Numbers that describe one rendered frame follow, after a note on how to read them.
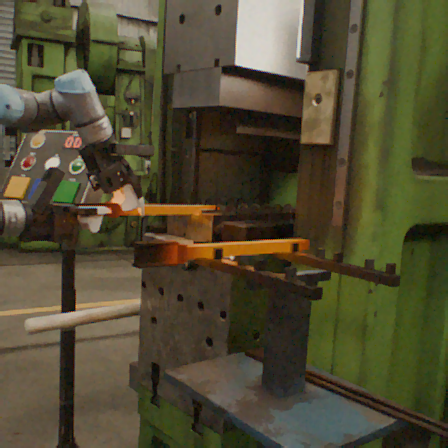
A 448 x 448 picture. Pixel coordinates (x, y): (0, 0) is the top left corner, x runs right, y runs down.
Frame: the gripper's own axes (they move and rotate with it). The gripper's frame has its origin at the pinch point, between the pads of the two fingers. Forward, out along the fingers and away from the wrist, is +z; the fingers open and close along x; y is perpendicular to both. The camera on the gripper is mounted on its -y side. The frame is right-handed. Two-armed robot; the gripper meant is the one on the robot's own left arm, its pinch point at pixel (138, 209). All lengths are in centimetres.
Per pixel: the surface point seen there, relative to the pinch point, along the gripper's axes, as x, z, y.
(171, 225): -10.3, 13.9, -12.6
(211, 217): 7.0, 10.1, -14.8
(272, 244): 36.7, 7.8, -6.5
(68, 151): -52, -9, -12
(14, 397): -122, 95, 35
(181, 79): -8.8, -21.3, -32.3
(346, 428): 64, 27, 13
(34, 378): -138, 103, 22
